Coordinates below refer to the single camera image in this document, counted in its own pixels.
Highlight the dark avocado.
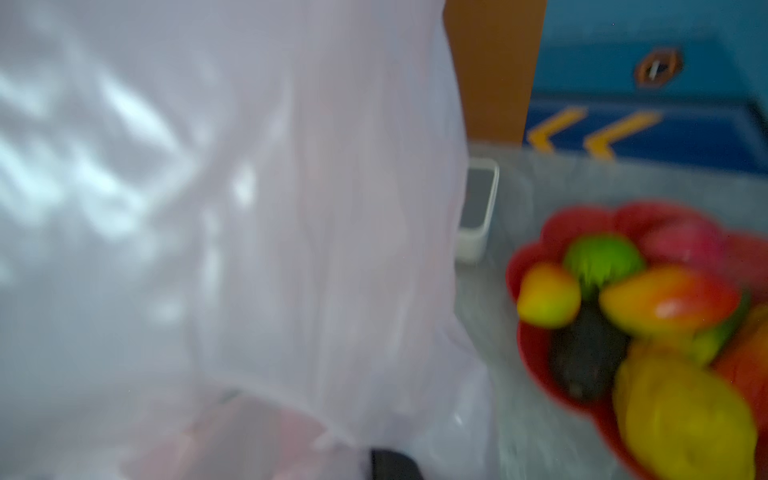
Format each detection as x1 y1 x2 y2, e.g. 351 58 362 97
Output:
548 302 630 404

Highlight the green lime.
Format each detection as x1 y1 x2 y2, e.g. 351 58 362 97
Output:
562 233 647 299

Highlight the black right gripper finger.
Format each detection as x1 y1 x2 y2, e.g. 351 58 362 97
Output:
370 449 424 480

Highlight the red yellow mango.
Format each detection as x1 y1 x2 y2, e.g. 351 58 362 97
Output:
598 264 742 337

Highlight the yellow lemon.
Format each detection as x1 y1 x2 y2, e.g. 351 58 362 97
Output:
612 346 759 479

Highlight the pink printed plastic bag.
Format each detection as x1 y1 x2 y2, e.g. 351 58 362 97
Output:
1 1 499 479

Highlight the red flower-shaped plate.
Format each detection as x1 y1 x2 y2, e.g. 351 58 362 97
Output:
505 200 767 479

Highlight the small yellow red apple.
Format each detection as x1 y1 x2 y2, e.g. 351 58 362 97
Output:
516 262 582 329

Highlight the pink dragon fruit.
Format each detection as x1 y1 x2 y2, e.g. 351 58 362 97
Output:
638 218 726 269

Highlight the white grey tissue box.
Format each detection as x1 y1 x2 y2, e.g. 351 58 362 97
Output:
455 157 500 264

